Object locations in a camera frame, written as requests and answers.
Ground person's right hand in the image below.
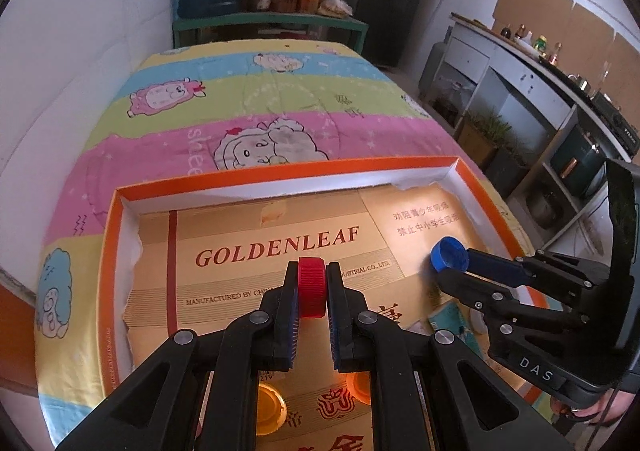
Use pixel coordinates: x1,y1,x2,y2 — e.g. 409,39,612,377
560,388,636,427

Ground green framed table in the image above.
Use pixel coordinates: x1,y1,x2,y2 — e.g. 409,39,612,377
172,11,370,57

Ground black gas stove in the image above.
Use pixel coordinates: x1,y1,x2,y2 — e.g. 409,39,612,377
592,91,640,154

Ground white bottle cap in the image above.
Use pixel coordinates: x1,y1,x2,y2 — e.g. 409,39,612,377
469,308,490,336

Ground red bottle cap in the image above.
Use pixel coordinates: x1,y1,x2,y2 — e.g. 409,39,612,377
298,257,328,319

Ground flattened golden carton sheet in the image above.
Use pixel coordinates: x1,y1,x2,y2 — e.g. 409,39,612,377
125,181,526,451

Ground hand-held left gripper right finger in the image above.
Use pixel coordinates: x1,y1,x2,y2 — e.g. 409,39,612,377
326,261,571,451

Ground white kitchen counter cabinet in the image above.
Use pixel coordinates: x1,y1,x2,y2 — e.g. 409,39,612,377
440,14,640,252

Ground teal cooking pot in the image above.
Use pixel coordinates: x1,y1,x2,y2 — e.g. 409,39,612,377
550,128,608,197

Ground orange-rimmed cardboard box tray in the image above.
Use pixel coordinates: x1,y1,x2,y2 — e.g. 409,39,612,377
100,156,551,451

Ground green potted plants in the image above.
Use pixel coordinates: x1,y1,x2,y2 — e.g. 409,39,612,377
457,108,531,167

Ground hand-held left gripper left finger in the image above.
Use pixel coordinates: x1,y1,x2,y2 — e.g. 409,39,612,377
57,260,301,451

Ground steel pot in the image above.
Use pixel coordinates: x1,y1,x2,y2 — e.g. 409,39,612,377
525,188,566,227

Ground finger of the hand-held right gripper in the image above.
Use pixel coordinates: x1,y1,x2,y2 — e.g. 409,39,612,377
437,267,591,357
465,248,611,304

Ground wooden cutting board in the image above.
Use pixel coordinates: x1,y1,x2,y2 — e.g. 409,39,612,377
452,14,496,32

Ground grey gas cylinder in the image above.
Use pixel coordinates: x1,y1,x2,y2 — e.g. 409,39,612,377
419,40,448,102

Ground blue bottle cap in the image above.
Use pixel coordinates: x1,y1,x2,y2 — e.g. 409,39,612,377
430,237,470,274

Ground red-brown wooden door frame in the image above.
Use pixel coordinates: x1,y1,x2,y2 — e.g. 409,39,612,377
0,281,40,384

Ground teal small box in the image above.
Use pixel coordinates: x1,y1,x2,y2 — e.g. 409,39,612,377
427,301,473,347

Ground small orange bottle cap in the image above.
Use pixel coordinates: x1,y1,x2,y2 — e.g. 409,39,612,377
256,381,288,437

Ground large orange bottle cap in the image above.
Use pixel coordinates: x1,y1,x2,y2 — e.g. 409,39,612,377
347,371,373,407

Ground cardboard wall panel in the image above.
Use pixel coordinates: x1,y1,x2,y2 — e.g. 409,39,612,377
492,0,640,97

